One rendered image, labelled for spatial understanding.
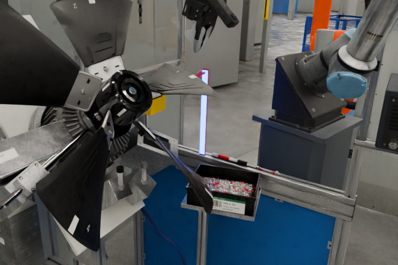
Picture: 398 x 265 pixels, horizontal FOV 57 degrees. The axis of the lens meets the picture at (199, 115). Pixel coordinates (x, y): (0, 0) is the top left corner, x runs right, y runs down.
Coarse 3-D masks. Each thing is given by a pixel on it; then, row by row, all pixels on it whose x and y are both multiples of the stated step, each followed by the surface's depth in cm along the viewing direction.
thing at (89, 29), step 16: (64, 0) 102; (80, 0) 102; (96, 0) 104; (112, 0) 105; (128, 0) 107; (64, 16) 100; (80, 16) 100; (96, 16) 100; (112, 16) 101; (128, 16) 103; (80, 32) 98; (96, 32) 98; (112, 32) 98; (80, 48) 97; (96, 48) 96; (112, 48) 96
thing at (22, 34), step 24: (0, 0) 74; (0, 24) 73; (24, 24) 76; (0, 48) 73; (24, 48) 76; (48, 48) 78; (0, 72) 74; (24, 72) 76; (48, 72) 79; (72, 72) 82; (0, 96) 75; (24, 96) 78; (48, 96) 81
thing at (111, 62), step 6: (108, 60) 95; (114, 60) 95; (120, 60) 95; (90, 66) 95; (96, 66) 95; (102, 66) 95; (108, 66) 94; (114, 66) 94; (120, 66) 94; (90, 72) 94; (96, 72) 94; (102, 72) 94; (108, 72) 94; (114, 72) 94; (102, 78) 93
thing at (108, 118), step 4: (108, 112) 84; (108, 116) 84; (104, 120) 82; (108, 120) 84; (112, 120) 87; (104, 124) 81; (112, 124) 88; (104, 128) 82; (108, 128) 85; (112, 128) 88; (108, 136) 86; (112, 136) 89; (108, 140) 86; (108, 144) 87
